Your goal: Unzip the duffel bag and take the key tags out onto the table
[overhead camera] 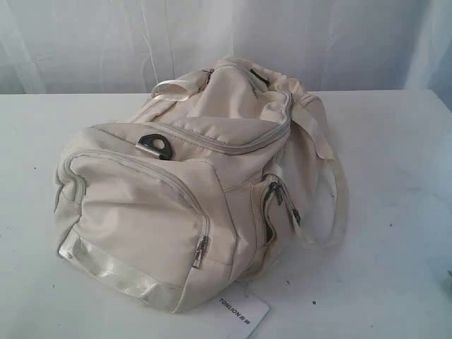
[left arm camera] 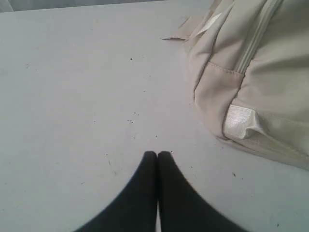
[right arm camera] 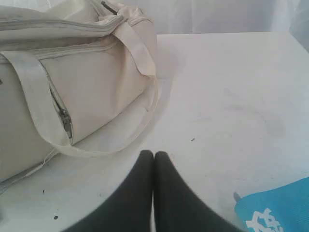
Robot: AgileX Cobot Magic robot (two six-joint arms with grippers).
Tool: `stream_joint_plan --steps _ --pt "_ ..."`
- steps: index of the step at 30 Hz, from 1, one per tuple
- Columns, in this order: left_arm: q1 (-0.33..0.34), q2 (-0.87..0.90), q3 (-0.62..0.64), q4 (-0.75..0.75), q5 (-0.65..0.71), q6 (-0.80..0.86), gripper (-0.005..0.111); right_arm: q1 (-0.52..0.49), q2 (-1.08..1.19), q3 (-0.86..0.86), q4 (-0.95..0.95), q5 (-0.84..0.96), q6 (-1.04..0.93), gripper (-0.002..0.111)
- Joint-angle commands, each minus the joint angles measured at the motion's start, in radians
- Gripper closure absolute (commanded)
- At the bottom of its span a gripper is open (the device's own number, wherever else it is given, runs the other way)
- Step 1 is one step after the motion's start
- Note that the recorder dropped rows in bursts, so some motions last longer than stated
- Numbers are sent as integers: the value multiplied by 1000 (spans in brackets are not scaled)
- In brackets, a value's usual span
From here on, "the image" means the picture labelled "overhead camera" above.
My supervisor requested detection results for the cream duffel bag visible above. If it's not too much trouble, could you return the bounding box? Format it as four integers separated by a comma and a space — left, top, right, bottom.
54, 56, 348, 313

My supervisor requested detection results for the white paper hang tag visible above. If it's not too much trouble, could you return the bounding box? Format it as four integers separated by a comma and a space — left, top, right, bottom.
212, 284, 270, 339

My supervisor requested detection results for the white backdrop curtain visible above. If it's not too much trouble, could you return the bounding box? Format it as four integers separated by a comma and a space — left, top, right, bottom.
0, 0, 452, 95

